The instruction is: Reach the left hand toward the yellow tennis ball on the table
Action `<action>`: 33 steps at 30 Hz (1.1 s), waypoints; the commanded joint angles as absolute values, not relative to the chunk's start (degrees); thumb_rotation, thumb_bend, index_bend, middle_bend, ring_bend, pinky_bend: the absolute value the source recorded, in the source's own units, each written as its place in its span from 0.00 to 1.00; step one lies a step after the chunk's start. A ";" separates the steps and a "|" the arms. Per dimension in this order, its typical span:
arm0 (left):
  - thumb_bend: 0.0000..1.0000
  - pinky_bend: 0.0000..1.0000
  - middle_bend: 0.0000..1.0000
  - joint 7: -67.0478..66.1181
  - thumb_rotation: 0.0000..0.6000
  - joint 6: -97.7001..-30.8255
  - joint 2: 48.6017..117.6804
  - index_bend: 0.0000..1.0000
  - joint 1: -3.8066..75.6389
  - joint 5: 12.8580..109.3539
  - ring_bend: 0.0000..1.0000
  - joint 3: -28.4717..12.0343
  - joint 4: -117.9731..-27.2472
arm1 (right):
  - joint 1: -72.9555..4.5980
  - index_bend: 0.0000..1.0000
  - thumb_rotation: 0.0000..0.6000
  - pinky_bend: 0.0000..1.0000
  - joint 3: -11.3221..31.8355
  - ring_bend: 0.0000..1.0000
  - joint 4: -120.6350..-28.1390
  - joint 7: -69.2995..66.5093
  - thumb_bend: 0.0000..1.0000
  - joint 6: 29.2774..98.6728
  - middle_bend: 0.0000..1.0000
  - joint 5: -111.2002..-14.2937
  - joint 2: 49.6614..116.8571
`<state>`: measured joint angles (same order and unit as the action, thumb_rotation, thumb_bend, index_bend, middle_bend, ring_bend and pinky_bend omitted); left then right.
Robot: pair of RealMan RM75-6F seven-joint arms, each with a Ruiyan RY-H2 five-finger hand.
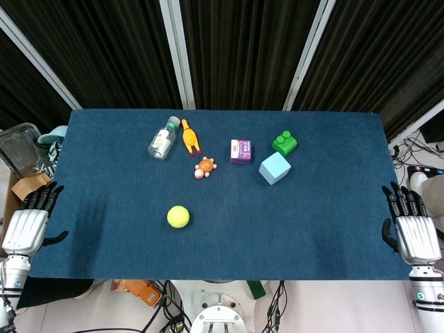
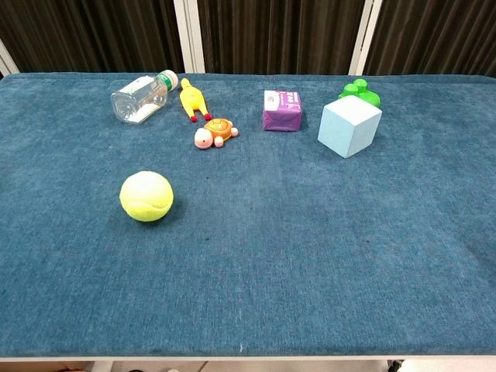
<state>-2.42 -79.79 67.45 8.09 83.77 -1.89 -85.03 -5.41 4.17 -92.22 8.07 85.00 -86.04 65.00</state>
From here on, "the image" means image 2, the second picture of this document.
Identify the white frame post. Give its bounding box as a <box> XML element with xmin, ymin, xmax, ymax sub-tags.
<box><xmin>347</xmin><ymin>0</ymin><xmax>384</xmax><ymax>76</ymax></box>
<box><xmin>0</xmin><ymin>38</ymin><xmax>20</xmax><ymax>80</ymax></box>
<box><xmin>172</xmin><ymin>0</ymin><xmax>206</xmax><ymax>74</ymax></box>

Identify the yellow tennis ball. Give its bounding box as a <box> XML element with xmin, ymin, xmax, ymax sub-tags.
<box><xmin>119</xmin><ymin>170</ymin><xmax>175</xmax><ymax>223</ymax></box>

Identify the green plastic toy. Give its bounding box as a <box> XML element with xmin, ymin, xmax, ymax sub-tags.
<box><xmin>337</xmin><ymin>77</ymin><xmax>382</xmax><ymax>109</ymax></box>

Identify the blue table cloth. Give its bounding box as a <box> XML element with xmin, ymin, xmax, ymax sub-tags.
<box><xmin>0</xmin><ymin>72</ymin><xmax>496</xmax><ymax>358</ymax></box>

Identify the orange pink turtle toy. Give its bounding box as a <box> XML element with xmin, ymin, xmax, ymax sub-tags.
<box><xmin>193</xmin><ymin>118</ymin><xmax>239</xmax><ymax>150</ymax></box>

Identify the dark pleated curtain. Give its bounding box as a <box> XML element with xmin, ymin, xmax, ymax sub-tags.
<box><xmin>0</xmin><ymin>0</ymin><xmax>496</xmax><ymax>78</ymax></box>

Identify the purple tissue pack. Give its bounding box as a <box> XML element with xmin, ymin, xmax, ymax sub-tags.
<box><xmin>262</xmin><ymin>89</ymin><xmax>303</xmax><ymax>133</ymax></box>

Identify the clear plastic bottle white cap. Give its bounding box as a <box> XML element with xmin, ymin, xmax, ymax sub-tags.
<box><xmin>110</xmin><ymin>69</ymin><xmax>180</xmax><ymax>125</ymax></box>

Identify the light blue cube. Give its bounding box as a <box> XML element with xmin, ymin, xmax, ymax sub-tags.
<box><xmin>317</xmin><ymin>95</ymin><xmax>384</xmax><ymax>159</ymax></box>

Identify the yellow rubber chicken toy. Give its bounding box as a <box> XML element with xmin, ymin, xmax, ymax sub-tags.
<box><xmin>179</xmin><ymin>77</ymin><xmax>213</xmax><ymax>123</ymax></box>

